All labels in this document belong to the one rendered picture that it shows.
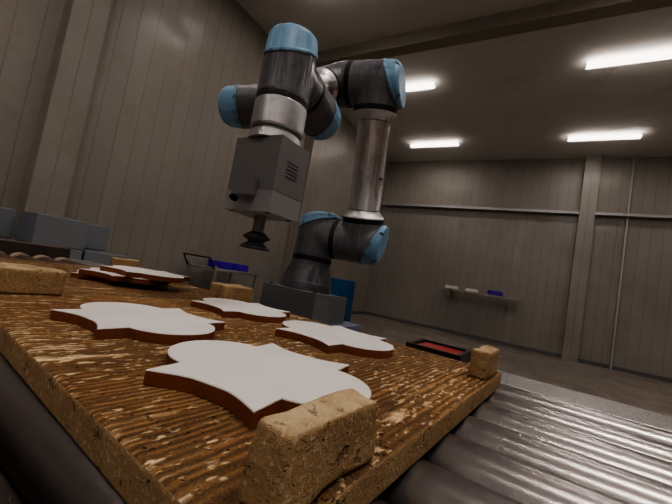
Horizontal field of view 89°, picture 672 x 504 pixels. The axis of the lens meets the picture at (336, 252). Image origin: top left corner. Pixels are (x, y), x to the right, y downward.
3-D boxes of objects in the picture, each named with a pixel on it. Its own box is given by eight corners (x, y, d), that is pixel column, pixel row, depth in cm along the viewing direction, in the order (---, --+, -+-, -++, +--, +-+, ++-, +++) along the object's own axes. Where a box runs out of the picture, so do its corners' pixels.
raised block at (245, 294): (245, 302, 60) (248, 286, 60) (252, 304, 59) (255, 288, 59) (216, 300, 55) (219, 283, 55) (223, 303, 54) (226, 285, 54)
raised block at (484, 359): (481, 368, 37) (484, 342, 37) (499, 374, 36) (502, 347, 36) (466, 376, 32) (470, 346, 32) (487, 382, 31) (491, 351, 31)
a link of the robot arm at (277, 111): (285, 90, 44) (240, 97, 48) (279, 124, 44) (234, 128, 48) (316, 118, 51) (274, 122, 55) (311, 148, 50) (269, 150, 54)
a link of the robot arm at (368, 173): (340, 256, 107) (359, 68, 97) (387, 264, 102) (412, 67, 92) (325, 262, 96) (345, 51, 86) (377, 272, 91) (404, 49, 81)
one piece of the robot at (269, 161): (223, 103, 46) (199, 220, 45) (273, 95, 42) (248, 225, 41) (270, 134, 55) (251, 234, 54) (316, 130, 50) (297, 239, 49)
